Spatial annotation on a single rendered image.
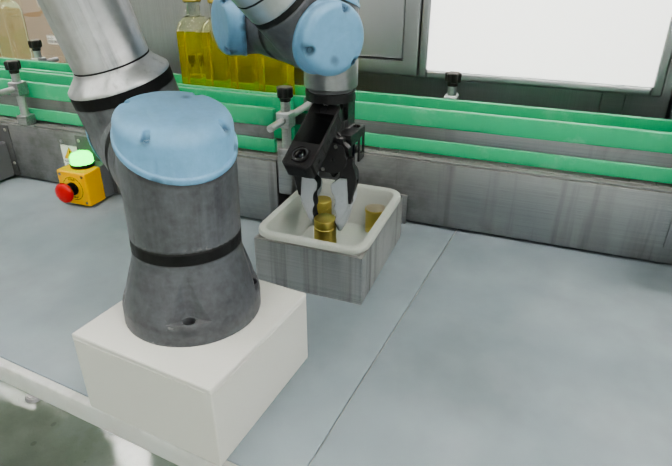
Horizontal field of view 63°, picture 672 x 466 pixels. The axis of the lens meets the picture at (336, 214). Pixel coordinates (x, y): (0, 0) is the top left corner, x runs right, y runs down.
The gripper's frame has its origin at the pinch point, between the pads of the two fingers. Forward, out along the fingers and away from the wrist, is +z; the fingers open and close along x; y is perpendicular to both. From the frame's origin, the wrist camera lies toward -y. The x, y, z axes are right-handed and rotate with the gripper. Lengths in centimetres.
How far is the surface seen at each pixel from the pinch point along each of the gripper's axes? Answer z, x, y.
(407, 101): -11.8, -3.9, 29.9
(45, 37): 29, 345, 255
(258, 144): -6.0, 18.4, 12.5
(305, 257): 2.6, 0.2, -6.9
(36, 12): 11, 349, 255
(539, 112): -12.2, -27.2, 30.5
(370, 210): 3.4, -2.9, 13.1
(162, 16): -23, 59, 41
